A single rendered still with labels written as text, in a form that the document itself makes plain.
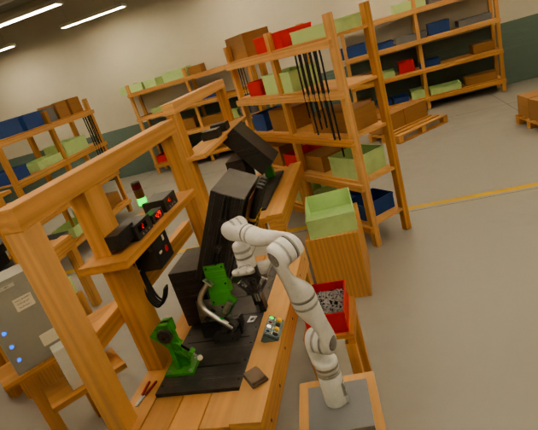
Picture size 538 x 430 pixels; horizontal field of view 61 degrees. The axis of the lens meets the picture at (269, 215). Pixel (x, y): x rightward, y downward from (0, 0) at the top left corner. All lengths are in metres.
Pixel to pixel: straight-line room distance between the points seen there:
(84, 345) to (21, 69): 11.92
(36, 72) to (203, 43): 4.48
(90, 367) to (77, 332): 0.17
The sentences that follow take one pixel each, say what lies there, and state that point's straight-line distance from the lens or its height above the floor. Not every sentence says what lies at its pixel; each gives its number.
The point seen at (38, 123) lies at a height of 2.06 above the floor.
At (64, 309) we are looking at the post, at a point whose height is 1.52.
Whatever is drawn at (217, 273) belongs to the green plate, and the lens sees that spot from 2.34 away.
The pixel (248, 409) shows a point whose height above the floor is 0.90.
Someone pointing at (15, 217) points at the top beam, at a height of 1.91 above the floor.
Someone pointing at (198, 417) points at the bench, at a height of 0.88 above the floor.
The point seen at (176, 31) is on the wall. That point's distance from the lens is 11.48.
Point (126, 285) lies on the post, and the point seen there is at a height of 1.37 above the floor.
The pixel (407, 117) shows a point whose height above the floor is 0.26.
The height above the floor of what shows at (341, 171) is 0.79.
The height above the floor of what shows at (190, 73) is 2.05.
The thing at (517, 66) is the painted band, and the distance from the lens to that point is 11.31.
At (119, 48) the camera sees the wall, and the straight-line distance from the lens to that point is 12.09.
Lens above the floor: 2.21
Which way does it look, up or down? 20 degrees down
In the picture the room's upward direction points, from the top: 17 degrees counter-clockwise
